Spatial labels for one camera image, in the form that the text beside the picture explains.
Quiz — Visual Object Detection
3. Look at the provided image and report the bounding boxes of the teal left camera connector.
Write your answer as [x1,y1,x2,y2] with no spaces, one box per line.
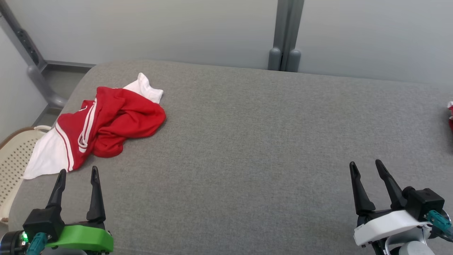
[25,232,48,255]

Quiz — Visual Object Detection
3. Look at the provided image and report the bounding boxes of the red Bulls jersey white sleeves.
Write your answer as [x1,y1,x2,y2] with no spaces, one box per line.
[21,73,167,180]

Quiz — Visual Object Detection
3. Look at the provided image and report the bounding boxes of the beige perforated laundry basket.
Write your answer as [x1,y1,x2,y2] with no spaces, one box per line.
[0,125,52,223]

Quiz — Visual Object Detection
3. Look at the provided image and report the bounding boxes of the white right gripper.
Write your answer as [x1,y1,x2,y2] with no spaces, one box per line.
[349,159,431,255]

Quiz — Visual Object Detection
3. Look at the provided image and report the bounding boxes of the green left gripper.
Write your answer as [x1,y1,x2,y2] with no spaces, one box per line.
[44,166,114,254]

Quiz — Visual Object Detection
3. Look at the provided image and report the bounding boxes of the grey corner partition post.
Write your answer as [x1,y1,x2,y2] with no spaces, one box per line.
[0,0,68,108]

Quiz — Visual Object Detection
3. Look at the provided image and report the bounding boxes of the teal camera connector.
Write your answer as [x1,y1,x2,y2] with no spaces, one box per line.
[25,232,48,255]
[426,210,453,236]

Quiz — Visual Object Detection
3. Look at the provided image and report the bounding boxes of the teal right camera connector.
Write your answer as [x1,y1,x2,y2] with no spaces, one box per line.
[426,210,453,236]

